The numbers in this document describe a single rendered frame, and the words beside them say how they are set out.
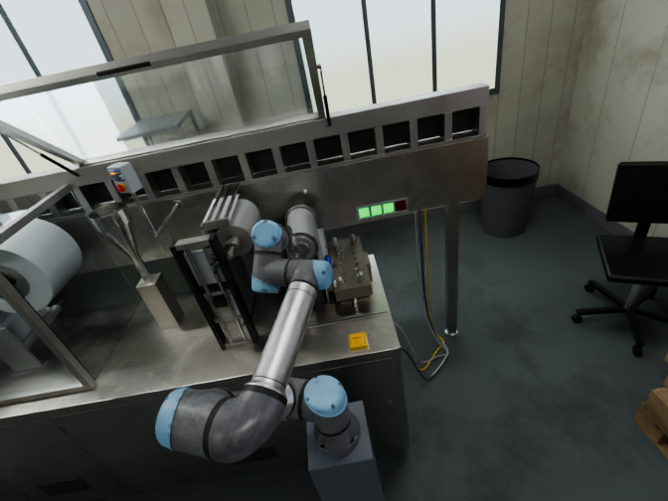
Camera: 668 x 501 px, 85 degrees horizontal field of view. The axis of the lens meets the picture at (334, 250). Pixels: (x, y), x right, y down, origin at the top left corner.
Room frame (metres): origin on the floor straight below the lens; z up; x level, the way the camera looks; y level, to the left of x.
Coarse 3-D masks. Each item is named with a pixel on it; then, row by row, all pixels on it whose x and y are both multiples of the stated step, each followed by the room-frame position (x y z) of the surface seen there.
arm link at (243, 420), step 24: (288, 264) 0.77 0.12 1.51; (312, 264) 0.75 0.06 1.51; (288, 288) 0.70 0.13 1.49; (312, 288) 0.69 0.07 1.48; (288, 312) 0.63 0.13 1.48; (288, 336) 0.57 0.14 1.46; (264, 360) 0.53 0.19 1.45; (288, 360) 0.53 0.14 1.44; (264, 384) 0.47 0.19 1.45; (240, 408) 0.43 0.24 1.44; (264, 408) 0.43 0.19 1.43; (216, 432) 0.40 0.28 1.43; (240, 432) 0.39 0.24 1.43; (264, 432) 0.40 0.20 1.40; (216, 456) 0.38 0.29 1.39; (240, 456) 0.37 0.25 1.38
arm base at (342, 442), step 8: (352, 416) 0.67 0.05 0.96; (352, 424) 0.64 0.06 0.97; (320, 432) 0.62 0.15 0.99; (344, 432) 0.61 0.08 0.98; (352, 432) 0.62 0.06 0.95; (360, 432) 0.64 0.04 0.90; (320, 440) 0.62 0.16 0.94; (328, 440) 0.60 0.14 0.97; (336, 440) 0.60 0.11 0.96; (344, 440) 0.60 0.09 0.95; (352, 440) 0.62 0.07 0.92; (320, 448) 0.61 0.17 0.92; (328, 448) 0.60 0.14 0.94; (336, 448) 0.59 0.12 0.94; (344, 448) 0.59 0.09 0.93; (352, 448) 0.60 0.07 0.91; (336, 456) 0.59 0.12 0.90
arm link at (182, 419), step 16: (288, 384) 0.69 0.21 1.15; (176, 400) 0.48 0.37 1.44; (192, 400) 0.47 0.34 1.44; (208, 400) 0.47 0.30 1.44; (224, 400) 0.46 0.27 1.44; (288, 400) 0.65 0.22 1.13; (160, 416) 0.46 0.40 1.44; (176, 416) 0.45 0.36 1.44; (192, 416) 0.44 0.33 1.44; (208, 416) 0.43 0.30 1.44; (288, 416) 0.64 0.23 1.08; (160, 432) 0.43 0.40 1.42; (176, 432) 0.42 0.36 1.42; (192, 432) 0.41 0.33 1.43; (208, 432) 0.40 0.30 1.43; (176, 448) 0.41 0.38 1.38; (192, 448) 0.40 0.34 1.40; (208, 448) 0.38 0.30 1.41
